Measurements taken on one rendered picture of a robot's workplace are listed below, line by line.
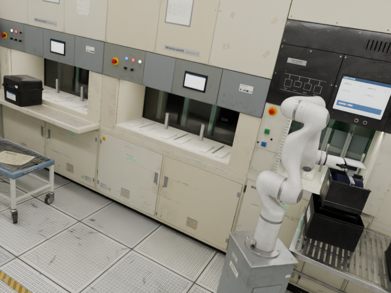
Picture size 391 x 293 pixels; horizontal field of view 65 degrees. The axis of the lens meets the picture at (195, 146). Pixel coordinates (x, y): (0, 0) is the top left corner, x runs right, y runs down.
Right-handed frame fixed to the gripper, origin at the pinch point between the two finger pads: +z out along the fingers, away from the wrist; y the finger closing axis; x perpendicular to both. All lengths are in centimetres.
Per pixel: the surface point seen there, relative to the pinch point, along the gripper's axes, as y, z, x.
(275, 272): 45, -28, -52
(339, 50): -31, -22, 61
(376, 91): -25.9, 4.5, 41.4
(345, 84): -29, -13, 42
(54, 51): -73, -266, 16
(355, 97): -27.7, -5.3, 35.1
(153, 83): -53, -151, 11
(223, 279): 36, -53, -77
